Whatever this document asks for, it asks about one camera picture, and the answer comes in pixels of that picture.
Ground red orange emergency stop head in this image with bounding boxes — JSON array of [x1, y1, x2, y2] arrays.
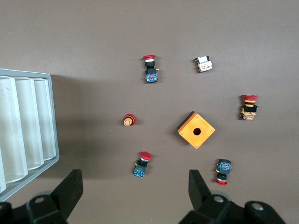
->
[[123, 113, 137, 127]]

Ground orange button enclosure box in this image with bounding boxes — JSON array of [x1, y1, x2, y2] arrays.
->
[[177, 111, 216, 149]]

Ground red mushroom button black collar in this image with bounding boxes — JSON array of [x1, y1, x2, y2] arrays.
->
[[214, 158, 232, 186]]

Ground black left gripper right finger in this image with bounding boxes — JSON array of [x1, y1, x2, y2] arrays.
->
[[178, 169, 287, 224]]

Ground red button blue block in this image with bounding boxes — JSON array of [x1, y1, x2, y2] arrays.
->
[[133, 151, 152, 179]]

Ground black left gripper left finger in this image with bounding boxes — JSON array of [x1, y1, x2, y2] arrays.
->
[[0, 169, 84, 224]]

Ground red yellow emergency stop button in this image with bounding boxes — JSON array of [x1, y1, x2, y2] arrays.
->
[[239, 94, 259, 121]]

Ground red mushroom button silver collar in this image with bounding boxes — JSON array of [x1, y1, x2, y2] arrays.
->
[[142, 55, 161, 84]]

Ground grey tray with white slots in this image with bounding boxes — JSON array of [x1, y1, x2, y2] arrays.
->
[[0, 68, 60, 203]]

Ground orange white contact block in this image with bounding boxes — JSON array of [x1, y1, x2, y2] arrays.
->
[[193, 55, 214, 73]]

